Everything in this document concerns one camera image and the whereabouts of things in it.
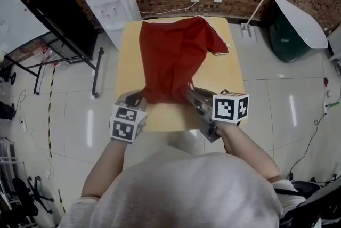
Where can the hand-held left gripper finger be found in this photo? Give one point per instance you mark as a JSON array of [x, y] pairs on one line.
[[137, 100], [125, 96]]

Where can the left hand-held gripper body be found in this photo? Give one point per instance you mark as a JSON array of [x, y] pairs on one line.
[[125, 123]]

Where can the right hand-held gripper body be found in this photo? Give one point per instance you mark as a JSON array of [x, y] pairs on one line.
[[229, 107]]

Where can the red cloth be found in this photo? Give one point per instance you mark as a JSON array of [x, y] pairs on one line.
[[173, 61]]

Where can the person's left forearm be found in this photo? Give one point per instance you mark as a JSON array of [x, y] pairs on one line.
[[106, 165]]

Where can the person's right forearm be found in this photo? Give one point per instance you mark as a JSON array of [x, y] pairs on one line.
[[245, 149]]

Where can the light wooden table black base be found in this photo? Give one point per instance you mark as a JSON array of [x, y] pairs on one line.
[[165, 117]]

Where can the white pole floor stand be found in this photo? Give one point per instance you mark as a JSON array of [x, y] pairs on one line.
[[247, 33]]

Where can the dark green white-rimmed bathtub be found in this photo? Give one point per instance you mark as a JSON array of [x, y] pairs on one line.
[[287, 40]]

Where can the pile of empty plastic bottles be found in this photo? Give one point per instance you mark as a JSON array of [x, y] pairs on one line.
[[45, 53]]

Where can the person's grey shirt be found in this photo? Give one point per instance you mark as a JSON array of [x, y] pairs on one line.
[[186, 189]]

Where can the white water dispenser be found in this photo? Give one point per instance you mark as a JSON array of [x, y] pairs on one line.
[[112, 6]]

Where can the white power strip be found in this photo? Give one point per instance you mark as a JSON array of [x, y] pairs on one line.
[[24, 125], [325, 109]]

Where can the black glass cabinet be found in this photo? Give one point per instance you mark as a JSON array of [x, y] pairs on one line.
[[66, 16]]

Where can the small red rag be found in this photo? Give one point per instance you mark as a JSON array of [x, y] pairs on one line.
[[326, 81]]

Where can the small white round object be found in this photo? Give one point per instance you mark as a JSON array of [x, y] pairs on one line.
[[329, 93]]

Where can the green tool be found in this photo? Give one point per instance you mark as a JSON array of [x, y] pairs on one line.
[[333, 104]]

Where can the white vanity cabinet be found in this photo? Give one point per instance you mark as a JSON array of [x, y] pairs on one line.
[[336, 43]]

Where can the black swivel chair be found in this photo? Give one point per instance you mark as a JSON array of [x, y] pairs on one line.
[[21, 192]]

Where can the whiteboard on black wheeled stand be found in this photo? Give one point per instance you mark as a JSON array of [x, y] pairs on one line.
[[16, 22]]

